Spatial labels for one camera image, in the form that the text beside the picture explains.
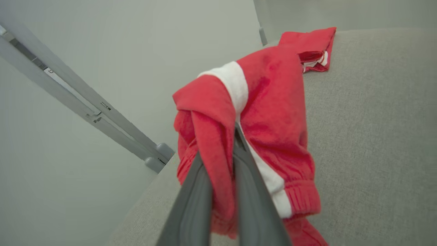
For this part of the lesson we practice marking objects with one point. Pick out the grey partition post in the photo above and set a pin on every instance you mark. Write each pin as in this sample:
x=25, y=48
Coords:
x=263, y=36
x=165, y=150
x=154, y=164

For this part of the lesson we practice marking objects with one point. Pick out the red and white basketball jersey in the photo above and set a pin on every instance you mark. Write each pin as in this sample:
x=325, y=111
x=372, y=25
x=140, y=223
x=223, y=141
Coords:
x=273, y=112

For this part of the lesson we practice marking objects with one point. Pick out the grey fabric sofa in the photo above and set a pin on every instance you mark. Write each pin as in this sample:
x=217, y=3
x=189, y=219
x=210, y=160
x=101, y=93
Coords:
x=375, y=136

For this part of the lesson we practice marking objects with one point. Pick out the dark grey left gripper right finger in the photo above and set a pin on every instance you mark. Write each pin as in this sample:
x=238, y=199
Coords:
x=254, y=205

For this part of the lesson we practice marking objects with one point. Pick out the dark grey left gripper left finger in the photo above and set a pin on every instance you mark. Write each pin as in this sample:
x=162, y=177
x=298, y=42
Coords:
x=194, y=212

